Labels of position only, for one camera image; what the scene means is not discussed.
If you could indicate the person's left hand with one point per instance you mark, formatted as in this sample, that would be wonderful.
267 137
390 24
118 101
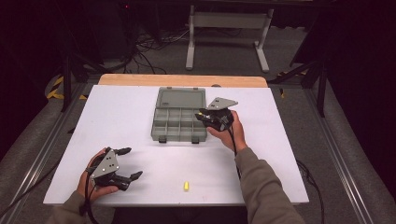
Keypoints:
90 190

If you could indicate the grey plastic compartment box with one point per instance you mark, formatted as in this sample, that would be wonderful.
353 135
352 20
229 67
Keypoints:
179 121

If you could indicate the yellow and black floor tape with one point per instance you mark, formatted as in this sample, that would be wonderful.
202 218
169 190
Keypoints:
53 92

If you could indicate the white metal stand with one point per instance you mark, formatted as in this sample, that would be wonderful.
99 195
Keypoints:
230 20

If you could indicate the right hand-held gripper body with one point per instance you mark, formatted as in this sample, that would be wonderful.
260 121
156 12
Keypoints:
221 119

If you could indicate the black metal stand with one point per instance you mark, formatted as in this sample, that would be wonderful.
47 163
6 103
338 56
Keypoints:
321 90
66 84

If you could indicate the person's right hand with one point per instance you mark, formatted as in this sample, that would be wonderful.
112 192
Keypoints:
236 133

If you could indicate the white board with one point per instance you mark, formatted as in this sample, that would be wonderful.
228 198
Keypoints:
274 130

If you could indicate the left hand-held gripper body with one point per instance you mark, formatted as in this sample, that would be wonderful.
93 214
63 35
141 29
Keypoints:
106 166

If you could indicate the wooden table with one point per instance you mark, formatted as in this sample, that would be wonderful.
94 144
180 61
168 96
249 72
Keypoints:
249 81

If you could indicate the aluminium floor rail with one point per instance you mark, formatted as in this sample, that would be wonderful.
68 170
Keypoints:
49 149
337 155

